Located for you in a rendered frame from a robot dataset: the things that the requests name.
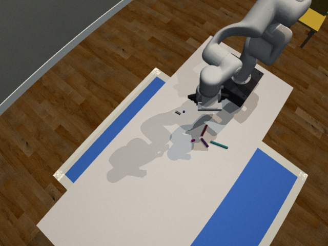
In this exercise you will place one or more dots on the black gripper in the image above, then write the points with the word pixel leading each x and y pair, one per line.
pixel 197 96

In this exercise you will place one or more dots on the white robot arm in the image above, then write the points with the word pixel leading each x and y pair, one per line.
pixel 266 28

